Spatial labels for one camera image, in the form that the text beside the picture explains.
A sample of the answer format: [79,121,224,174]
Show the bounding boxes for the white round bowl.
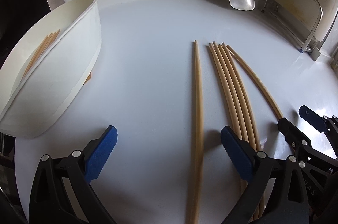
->
[1,0,101,138]

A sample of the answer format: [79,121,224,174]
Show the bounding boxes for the metal wire rack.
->
[262,0,337,59]

